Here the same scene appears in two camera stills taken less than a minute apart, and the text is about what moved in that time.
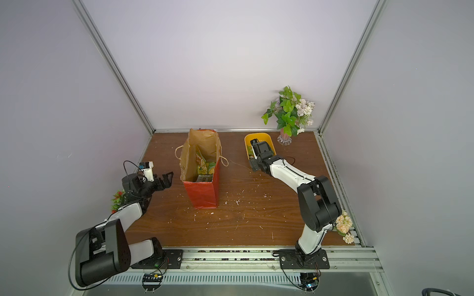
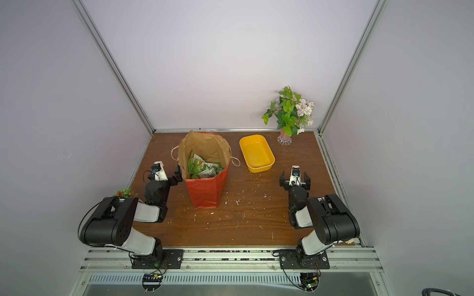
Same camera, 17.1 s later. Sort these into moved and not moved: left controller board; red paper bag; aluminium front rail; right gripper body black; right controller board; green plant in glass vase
Moved: right gripper body black; red paper bag
Not moved: aluminium front rail; left controller board; right controller board; green plant in glass vase
